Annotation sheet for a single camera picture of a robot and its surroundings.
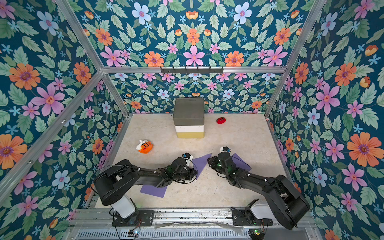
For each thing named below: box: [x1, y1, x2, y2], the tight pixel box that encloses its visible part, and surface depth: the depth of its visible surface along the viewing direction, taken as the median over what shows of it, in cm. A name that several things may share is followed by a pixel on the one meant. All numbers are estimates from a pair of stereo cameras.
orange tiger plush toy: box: [136, 139, 153, 154], surface depth 97 cm
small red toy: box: [216, 117, 227, 125], surface depth 116 cm
